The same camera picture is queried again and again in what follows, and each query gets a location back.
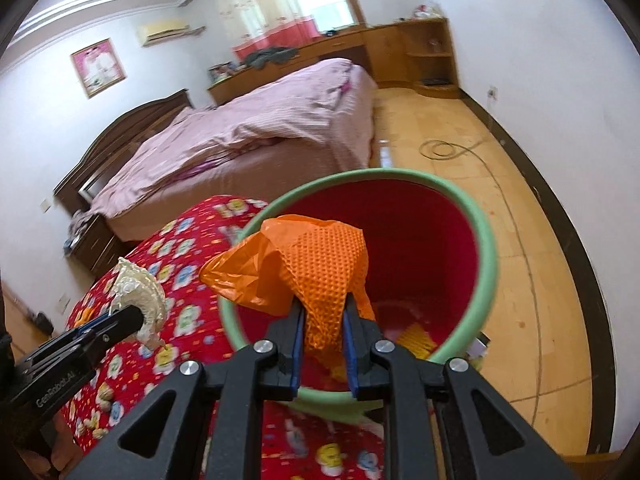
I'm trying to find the dark clothes pile on desk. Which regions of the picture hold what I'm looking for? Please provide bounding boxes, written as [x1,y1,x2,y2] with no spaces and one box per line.
[243,46,299,70]

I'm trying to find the white foam fruit net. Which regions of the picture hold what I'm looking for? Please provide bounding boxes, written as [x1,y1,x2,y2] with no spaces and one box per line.
[108,257,167,351]

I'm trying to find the dark wooden headboard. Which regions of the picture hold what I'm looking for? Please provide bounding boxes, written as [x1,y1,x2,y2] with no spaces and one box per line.
[53,89,192,214]

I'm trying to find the coiled cable on floor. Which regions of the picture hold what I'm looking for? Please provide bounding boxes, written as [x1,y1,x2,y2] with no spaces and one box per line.
[418,138,486,162]

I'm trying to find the framed wedding photo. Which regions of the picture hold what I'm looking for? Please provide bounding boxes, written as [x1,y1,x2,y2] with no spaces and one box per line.
[70,38,126,99]

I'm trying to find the bed with brown sheet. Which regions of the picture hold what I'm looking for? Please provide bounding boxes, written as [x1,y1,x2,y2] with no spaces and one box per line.
[53,57,379,242]

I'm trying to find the orange textured plastic bag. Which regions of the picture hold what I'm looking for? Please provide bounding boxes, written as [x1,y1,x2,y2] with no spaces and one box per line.
[200,214,375,354]

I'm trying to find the pink striped duvet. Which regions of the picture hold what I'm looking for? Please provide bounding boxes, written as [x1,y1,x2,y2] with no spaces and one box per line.
[90,58,376,219]

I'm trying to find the floral curtain with red hem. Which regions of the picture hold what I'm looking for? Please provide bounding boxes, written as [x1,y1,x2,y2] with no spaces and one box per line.
[215,0,320,60]

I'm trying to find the wall air conditioner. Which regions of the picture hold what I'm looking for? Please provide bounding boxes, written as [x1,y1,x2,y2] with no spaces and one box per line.
[138,20,191,47]

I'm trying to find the long wooden desk cabinet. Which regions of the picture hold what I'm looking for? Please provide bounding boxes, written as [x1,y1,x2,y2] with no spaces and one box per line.
[208,18,460,105]

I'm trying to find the yellow foam fruit net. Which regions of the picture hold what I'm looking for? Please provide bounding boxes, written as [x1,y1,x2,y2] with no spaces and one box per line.
[396,322,438,360]

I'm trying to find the black charger on wall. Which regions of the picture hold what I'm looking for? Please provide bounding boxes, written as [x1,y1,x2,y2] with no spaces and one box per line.
[30,312,54,337]

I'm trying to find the red floral smiley quilt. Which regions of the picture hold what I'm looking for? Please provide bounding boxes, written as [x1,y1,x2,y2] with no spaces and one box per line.
[62,195,384,479]

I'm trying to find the clothes on nightstand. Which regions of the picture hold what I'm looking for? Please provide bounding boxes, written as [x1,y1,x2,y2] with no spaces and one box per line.
[63,209,96,256]

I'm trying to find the dark wooden nightstand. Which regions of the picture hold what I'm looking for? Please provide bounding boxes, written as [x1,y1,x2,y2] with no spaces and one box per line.
[66,214,127,280]

